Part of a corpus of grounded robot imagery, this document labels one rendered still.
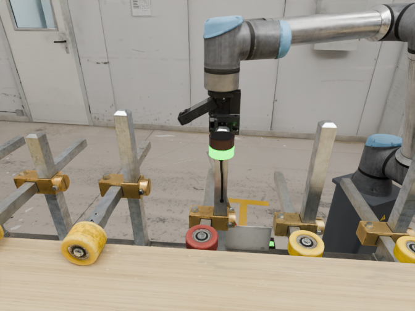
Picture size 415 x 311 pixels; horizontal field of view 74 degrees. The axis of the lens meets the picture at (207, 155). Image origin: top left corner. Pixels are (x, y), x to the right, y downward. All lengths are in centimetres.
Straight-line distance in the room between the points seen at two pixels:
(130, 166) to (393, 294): 65
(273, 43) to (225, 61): 13
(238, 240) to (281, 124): 267
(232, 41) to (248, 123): 282
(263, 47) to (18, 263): 74
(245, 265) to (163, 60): 299
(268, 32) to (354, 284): 58
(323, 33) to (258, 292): 76
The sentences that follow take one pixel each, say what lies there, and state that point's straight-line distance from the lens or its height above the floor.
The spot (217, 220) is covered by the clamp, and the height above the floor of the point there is 86.
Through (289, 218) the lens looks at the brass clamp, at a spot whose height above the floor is 86.
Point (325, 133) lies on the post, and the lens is 71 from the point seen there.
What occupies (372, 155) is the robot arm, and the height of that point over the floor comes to 80.
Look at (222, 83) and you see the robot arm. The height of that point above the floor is 124.
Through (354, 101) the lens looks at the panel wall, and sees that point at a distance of 356.
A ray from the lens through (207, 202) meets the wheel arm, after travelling 87.
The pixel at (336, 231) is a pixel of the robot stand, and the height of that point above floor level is 32.
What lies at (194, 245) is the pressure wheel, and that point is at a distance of 68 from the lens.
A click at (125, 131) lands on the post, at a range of 72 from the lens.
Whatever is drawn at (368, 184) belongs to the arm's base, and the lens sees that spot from 154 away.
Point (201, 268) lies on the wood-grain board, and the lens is 64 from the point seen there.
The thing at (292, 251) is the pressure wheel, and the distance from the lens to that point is 71.
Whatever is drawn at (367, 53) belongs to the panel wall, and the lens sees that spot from 347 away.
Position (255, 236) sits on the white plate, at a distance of 91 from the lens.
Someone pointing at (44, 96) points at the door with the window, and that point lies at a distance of 433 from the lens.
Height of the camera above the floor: 139
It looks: 28 degrees down
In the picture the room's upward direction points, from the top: straight up
